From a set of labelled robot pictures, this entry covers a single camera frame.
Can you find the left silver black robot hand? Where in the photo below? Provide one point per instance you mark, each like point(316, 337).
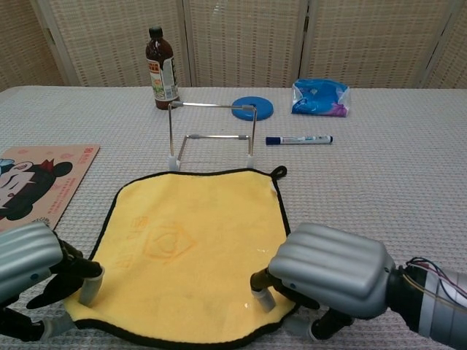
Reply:
point(22, 251)

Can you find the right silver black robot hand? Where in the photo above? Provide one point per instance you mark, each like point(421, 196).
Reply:
point(328, 266)

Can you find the yellow and black towel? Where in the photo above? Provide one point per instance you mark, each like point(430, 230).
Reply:
point(204, 226)

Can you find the cartoon print mouse pad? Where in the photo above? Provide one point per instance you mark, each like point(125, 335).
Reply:
point(36, 182)

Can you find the blue capped marker pen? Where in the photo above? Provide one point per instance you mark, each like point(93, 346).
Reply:
point(299, 140)

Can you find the blue plastic packet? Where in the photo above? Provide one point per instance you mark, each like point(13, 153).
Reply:
point(317, 98)

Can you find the blue round disc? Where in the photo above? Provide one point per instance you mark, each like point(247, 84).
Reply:
point(264, 109)

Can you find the dark sauce bottle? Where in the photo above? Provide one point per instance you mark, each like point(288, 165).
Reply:
point(158, 73)

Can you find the bamboo folding screen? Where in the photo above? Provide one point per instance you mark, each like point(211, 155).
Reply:
point(244, 40)

